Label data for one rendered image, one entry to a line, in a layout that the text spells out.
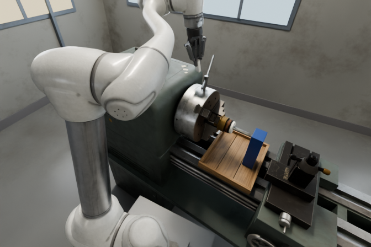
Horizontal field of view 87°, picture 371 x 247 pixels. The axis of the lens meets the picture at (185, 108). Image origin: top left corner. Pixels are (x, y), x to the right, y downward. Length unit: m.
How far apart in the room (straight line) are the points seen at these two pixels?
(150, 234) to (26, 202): 1.77
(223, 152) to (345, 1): 2.10
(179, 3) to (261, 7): 1.90
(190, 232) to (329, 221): 0.62
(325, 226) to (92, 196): 0.94
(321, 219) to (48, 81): 1.13
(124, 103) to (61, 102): 0.18
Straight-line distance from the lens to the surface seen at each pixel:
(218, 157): 1.18
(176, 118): 1.05
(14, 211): 2.42
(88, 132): 0.59
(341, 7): 2.77
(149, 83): 0.44
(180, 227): 1.13
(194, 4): 0.90
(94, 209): 0.79
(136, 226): 0.79
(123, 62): 0.47
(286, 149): 1.25
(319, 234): 1.10
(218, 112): 1.12
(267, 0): 2.71
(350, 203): 1.36
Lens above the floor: 1.81
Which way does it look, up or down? 39 degrees down
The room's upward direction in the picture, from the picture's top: 3 degrees clockwise
